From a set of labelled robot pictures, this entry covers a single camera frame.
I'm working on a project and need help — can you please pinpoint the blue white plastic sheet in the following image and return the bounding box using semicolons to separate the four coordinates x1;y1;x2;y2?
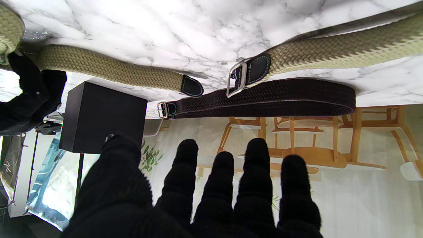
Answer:
26;139;99;232

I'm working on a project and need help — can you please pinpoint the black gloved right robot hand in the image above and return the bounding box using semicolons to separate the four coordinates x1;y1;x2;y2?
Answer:
0;52;67;136

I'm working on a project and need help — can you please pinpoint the black tripod stand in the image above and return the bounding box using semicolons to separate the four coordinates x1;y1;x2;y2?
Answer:
10;132;39;207
74;153;85;207

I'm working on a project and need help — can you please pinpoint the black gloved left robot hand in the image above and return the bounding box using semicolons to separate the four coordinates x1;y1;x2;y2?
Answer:
61;134;323;238

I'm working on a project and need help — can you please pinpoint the printed room scene backdrop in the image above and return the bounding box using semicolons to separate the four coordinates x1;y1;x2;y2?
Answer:
140;104;423;238

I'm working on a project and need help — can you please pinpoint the dark brown braided belt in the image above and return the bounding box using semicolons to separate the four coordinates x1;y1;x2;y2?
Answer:
156;78;356;119

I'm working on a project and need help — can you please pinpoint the black belt storage box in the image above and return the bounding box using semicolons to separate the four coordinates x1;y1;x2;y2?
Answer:
59;81;148;154

